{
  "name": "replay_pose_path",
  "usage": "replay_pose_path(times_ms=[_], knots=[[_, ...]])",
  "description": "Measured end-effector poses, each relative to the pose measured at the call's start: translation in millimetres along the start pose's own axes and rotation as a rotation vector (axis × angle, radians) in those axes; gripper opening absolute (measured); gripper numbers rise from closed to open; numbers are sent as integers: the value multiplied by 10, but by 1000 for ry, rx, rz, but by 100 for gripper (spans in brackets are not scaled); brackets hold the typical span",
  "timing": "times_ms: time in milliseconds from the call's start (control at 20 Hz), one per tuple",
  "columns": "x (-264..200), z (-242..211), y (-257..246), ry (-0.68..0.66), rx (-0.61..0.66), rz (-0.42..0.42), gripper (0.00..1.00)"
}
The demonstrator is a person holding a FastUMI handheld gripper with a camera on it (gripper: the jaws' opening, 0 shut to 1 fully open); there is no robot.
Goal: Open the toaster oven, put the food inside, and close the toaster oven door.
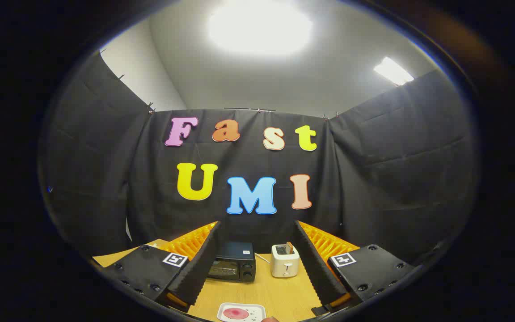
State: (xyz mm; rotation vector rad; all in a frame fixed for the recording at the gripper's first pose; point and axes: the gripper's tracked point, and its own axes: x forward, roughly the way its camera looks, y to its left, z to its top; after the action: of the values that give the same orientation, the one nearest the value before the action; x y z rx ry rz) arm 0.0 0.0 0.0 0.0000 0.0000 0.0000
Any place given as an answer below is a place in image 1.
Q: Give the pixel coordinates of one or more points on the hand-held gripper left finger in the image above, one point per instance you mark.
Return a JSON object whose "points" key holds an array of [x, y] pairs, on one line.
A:
{"points": [[199, 268]]}

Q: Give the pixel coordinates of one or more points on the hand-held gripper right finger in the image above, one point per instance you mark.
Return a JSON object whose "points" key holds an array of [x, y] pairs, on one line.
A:
{"points": [[318, 273]]}

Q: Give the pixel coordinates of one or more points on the black toaster oven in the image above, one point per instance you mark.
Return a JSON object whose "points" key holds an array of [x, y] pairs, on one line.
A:
{"points": [[235, 257]]}

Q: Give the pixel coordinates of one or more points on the pink ham slice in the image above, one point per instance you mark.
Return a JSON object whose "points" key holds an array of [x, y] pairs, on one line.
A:
{"points": [[236, 314]]}

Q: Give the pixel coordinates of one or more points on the white square plate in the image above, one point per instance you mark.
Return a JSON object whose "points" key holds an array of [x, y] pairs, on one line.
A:
{"points": [[255, 310]]}

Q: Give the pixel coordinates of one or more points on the white pop-up toaster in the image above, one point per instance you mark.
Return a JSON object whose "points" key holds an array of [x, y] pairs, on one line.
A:
{"points": [[284, 264]]}

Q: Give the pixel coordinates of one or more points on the bread slice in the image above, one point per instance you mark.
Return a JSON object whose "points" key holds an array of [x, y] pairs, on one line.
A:
{"points": [[289, 248]]}

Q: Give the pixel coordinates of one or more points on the small ceiling light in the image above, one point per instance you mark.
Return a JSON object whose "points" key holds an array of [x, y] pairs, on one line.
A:
{"points": [[392, 71]]}

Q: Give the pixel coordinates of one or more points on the large ceiling light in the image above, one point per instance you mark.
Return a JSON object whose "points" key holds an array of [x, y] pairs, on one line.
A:
{"points": [[259, 27]]}

